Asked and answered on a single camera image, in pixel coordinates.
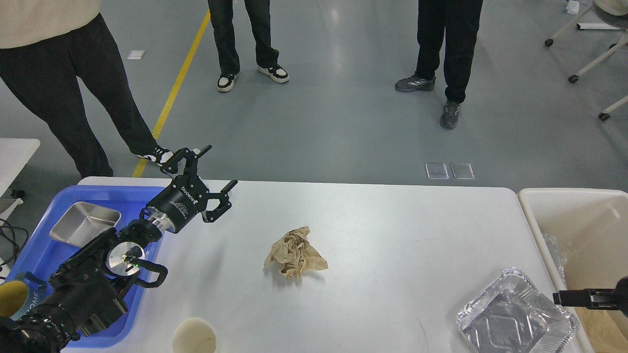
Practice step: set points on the blue plastic tray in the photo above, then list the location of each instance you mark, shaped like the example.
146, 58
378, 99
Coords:
43, 255

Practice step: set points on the white plastic bin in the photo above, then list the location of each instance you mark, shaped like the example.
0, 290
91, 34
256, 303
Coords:
582, 234

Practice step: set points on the cream paper cup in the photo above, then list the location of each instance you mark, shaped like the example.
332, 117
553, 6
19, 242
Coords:
194, 335

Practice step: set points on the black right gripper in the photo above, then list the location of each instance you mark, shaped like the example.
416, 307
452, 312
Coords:
593, 299

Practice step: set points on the person in beige top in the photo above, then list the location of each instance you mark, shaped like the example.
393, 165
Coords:
47, 46

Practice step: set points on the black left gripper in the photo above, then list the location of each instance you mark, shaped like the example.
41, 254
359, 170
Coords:
187, 195

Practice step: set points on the clear floor plate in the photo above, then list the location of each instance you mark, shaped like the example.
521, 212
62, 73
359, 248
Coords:
462, 170
437, 170

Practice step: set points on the right clear floor plate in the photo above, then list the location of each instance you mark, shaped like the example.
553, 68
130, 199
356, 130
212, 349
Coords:
462, 170

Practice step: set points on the person with grey shoes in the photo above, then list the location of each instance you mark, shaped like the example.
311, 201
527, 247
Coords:
452, 24

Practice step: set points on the teal HOME mug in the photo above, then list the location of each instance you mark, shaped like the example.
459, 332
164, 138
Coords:
21, 294

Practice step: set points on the square stainless steel dish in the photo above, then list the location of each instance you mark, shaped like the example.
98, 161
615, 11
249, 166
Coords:
82, 222

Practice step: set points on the brown paper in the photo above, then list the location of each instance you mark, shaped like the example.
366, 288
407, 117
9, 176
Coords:
295, 255

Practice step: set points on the left clear floor plate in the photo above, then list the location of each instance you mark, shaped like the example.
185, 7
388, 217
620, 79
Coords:
437, 170

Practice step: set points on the aluminium foil tray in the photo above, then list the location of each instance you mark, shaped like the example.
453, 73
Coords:
512, 316

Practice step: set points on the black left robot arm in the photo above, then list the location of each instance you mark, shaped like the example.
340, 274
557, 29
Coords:
88, 289

